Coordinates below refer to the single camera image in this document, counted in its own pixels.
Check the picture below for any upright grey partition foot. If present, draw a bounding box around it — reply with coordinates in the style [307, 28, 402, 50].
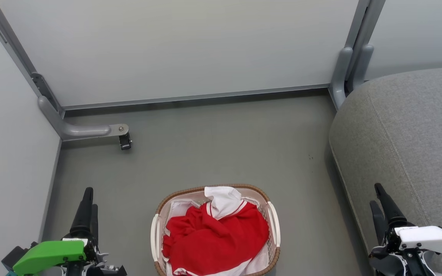
[329, 45, 374, 112]

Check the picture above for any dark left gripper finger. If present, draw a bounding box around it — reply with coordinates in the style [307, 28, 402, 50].
[69, 187, 94, 236]
[91, 204, 99, 246]

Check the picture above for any grey partition base rail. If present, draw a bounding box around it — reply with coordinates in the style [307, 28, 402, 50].
[61, 84, 330, 112]

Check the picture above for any plain grey partition post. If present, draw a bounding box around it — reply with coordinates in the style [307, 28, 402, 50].
[344, 0, 386, 92]

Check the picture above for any long grey partition foot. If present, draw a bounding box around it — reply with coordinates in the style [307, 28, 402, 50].
[38, 96, 129, 141]

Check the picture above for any white cloth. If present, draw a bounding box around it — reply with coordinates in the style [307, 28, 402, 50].
[165, 199, 206, 230]

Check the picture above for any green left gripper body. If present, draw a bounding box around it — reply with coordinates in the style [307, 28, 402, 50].
[13, 237, 127, 276]

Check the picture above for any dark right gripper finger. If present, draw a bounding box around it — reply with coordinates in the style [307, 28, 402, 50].
[374, 183, 408, 227]
[370, 200, 388, 246]

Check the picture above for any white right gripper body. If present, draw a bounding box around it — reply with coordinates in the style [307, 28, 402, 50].
[382, 225, 442, 276]

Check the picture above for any grey fabric ottoman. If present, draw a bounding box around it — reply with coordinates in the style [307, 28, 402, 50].
[328, 67, 442, 276]

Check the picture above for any grey partition post with hinge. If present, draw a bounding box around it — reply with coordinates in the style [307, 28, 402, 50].
[0, 0, 65, 115]

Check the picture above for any white wicker-rimmed laundry basket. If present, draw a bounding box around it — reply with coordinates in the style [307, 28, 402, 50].
[150, 184, 281, 276]

